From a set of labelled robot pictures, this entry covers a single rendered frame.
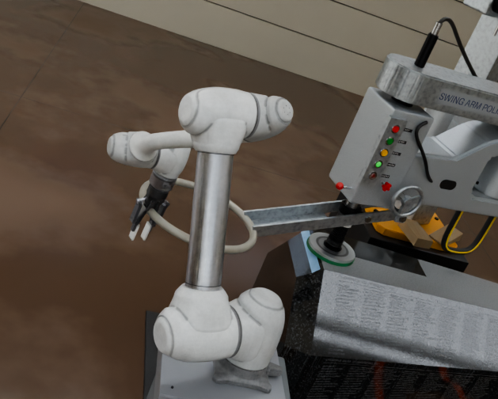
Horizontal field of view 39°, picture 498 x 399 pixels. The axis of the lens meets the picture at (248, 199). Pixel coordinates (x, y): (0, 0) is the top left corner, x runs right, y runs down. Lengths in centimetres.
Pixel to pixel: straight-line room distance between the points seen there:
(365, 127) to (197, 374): 122
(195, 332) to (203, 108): 59
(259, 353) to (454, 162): 130
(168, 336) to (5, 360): 147
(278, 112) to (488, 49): 193
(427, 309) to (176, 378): 138
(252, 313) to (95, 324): 166
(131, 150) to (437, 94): 116
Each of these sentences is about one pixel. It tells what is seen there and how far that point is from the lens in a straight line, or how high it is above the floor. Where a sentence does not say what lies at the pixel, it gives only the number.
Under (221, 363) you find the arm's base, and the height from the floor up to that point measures 90.
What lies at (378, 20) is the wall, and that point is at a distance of 906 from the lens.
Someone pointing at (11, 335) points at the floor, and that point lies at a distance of 341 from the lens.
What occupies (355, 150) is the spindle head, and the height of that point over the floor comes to 135.
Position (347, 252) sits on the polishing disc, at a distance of 306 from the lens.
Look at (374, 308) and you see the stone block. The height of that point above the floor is 79.
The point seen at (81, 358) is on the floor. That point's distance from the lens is 337.
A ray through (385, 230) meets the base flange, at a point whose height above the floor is 77.
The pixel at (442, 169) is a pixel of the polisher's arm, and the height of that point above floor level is 138.
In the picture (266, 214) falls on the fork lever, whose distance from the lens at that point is 289.
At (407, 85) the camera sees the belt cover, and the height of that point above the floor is 168.
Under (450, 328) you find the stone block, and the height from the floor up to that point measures 78.
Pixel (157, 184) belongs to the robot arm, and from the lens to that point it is 249.
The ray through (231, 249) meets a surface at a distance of 256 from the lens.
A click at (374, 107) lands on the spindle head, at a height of 154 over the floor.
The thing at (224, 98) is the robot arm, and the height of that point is 164.
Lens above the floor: 222
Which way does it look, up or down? 25 degrees down
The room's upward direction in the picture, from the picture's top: 22 degrees clockwise
